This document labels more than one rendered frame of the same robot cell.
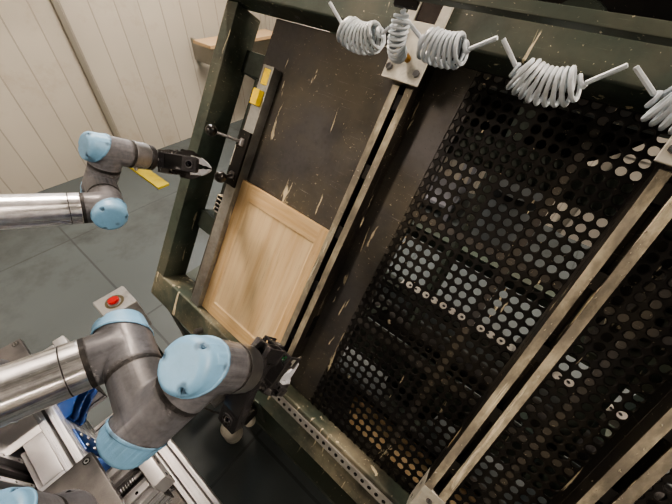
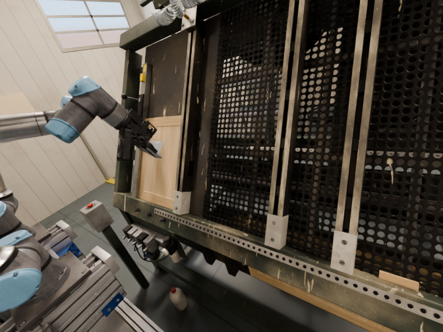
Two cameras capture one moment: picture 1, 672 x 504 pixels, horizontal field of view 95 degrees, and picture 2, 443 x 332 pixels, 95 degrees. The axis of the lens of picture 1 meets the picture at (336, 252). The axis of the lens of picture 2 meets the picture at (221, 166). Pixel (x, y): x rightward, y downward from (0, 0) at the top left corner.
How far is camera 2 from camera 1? 0.68 m
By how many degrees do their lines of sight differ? 20
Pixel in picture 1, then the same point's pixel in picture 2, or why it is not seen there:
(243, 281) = (154, 168)
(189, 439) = (151, 315)
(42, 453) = not seen: hidden behind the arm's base
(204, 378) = (84, 80)
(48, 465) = not seen: hidden behind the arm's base
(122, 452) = (54, 123)
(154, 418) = (67, 108)
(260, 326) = (167, 188)
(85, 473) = (64, 258)
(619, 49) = not seen: outside the picture
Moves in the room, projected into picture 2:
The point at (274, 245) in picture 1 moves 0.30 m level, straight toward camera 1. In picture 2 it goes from (164, 139) to (166, 155)
